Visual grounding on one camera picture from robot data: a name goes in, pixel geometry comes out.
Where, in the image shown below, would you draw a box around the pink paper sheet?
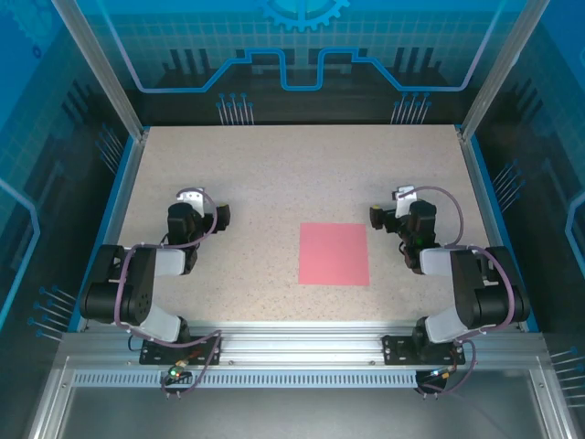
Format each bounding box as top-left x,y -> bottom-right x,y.
297,222 -> 370,287

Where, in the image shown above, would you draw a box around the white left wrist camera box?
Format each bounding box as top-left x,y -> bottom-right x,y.
176,186 -> 206,214

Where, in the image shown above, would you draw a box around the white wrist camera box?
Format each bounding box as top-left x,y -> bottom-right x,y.
395,184 -> 418,219
176,186 -> 206,214

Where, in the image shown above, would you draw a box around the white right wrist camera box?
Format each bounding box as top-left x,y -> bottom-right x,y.
395,184 -> 418,219

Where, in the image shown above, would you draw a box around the aluminium side rail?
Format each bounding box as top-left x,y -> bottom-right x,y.
456,127 -> 540,333
75,127 -> 152,333

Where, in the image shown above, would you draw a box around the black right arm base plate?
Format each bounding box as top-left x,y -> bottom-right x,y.
381,335 -> 467,367

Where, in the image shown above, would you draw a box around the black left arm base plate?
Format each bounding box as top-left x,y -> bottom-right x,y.
139,335 -> 224,367

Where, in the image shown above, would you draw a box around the aluminium mounting rail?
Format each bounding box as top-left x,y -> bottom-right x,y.
61,319 -> 548,367

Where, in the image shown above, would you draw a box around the aluminium frame post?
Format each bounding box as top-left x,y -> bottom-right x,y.
458,0 -> 552,142
50,0 -> 151,142

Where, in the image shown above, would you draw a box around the slotted grey cable duct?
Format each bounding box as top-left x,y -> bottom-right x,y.
71,370 -> 420,388

